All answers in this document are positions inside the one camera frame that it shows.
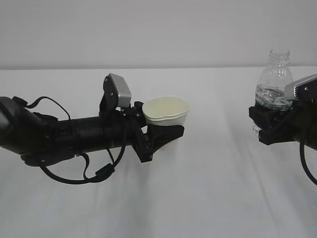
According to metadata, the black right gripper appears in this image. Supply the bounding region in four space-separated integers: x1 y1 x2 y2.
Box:
249 100 317 150

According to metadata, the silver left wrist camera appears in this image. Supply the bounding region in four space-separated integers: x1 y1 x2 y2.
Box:
109 73 132 108

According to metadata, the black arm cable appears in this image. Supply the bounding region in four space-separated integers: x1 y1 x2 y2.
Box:
299 128 317 185
26 96 127 184

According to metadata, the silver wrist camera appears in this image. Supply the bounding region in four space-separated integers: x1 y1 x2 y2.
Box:
284 74 317 102
109 73 132 108

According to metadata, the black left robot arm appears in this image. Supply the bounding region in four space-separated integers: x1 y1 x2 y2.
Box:
0 97 184 167

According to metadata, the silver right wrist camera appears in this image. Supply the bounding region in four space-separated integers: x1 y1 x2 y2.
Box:
284 74 317 102

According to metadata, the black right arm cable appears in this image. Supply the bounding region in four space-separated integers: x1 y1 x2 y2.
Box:
299 128 317 185

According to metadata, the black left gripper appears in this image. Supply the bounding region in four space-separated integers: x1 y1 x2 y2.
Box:
115 102 185 163

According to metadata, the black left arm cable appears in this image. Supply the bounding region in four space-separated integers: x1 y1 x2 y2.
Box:
26 96 127 184

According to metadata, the clear plastic water bottle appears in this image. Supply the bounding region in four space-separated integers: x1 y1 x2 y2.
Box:
252 48 295 138

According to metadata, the white paper cup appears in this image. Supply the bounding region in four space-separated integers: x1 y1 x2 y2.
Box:
142 96 190 151

